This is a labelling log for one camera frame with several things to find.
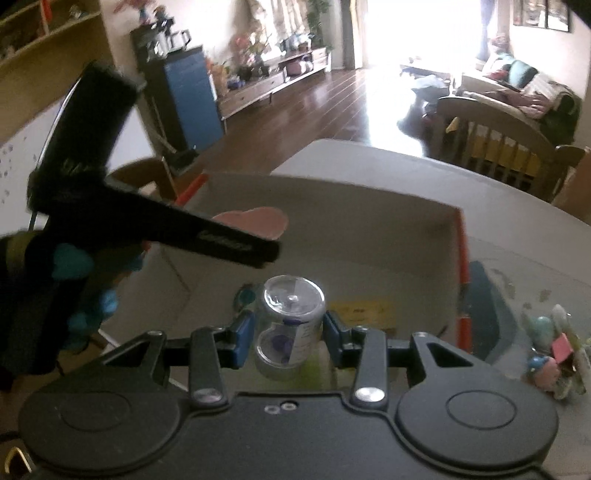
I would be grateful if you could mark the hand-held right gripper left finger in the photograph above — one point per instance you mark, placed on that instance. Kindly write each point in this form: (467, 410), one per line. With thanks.
(244, 339)

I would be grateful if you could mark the pink and blue toy figure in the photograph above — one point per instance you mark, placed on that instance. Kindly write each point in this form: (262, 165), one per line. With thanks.
(542, 371)

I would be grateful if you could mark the oval coffee table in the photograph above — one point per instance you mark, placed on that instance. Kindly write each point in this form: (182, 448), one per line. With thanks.
(425, 67)

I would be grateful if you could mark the blue bag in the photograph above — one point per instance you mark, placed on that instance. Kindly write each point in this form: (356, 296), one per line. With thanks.
(429, 85)

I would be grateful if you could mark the pink flower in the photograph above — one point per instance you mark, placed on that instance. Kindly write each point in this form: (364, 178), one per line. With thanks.
(244, 46)

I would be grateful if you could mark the tall potted plant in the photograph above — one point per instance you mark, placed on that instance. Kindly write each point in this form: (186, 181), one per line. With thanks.
(318, 18)

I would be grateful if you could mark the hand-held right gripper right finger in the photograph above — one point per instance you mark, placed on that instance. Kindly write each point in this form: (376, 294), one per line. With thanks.
(334, 339)

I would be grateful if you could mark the wooden TV cabinet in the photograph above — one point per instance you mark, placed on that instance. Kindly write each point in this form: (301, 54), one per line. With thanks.
(258, 90)

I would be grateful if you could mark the beige sofa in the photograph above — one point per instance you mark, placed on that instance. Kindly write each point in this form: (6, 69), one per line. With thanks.
(517, 92)

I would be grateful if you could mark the blue cabinet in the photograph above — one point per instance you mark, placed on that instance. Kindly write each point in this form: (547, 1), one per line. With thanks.
(189, 92)

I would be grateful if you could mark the pink heart-shaped dish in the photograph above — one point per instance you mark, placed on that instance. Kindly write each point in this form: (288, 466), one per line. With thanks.
(258, 221)

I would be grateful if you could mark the small pink card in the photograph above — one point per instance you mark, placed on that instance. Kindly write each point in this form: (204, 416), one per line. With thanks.
(563, 350)

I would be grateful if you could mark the red cardboard box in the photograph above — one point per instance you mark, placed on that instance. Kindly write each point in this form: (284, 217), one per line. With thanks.
(369, 249)

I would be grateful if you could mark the small yellow box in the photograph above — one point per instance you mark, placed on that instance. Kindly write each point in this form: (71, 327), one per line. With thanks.
(362, 311)

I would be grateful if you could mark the clear plastic jar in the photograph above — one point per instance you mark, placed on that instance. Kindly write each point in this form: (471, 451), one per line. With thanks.
(288, 323)

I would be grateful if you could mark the small green-capped bottle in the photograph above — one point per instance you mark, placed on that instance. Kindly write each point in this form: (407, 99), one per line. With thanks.
(244, 297)

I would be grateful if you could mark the wooden dining chair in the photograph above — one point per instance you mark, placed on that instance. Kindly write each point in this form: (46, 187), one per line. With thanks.
(494, 134)
(561, 154)

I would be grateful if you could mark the floral cloth cover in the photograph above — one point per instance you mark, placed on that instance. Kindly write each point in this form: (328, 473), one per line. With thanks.
(272, 16)

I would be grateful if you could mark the light wooden shelf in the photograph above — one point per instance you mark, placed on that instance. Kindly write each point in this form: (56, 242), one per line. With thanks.
(46, 41)

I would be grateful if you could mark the dark framed wall picture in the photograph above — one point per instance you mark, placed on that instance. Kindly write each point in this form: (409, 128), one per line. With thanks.
(531, 11)
(558, 14)

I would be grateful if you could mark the teal cushion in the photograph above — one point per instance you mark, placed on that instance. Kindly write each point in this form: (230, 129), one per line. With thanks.
(524, 71)

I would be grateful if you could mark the teal egg-shaped toy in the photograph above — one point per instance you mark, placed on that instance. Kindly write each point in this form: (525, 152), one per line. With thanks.
(540, 330)

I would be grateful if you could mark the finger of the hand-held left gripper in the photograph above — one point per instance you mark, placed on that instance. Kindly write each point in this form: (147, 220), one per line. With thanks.
(207, 237)

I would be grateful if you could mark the silver kettle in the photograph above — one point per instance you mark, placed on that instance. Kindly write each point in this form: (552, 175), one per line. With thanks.
(178, 39)

